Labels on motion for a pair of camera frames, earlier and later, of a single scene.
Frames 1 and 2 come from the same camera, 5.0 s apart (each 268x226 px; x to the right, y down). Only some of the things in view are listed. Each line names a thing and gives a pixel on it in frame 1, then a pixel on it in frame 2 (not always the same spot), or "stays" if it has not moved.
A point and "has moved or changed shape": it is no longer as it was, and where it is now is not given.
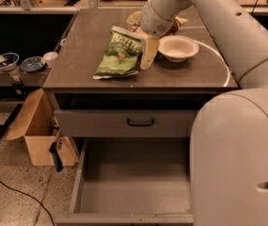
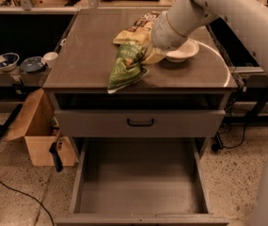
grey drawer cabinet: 158,102 stays
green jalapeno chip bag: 121,55 has moved or changed shape
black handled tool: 55,152 stays
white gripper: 153,22 → 167,36
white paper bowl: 177,48 stays
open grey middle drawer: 132,182 stays
